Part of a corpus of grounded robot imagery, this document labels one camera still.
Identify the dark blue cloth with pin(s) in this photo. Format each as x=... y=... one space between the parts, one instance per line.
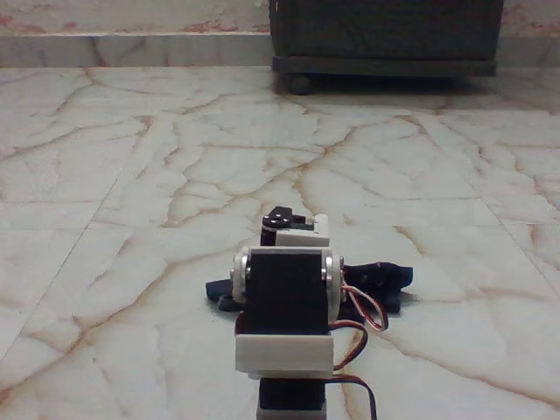
x=378 y=280

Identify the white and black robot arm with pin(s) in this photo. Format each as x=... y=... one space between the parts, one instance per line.
x=286 y=293

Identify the black cabinet caster wheel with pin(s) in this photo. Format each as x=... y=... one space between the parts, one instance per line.
x=299 y=84

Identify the dark wooden cabinet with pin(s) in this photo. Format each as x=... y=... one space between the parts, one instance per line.
x=385 y=30

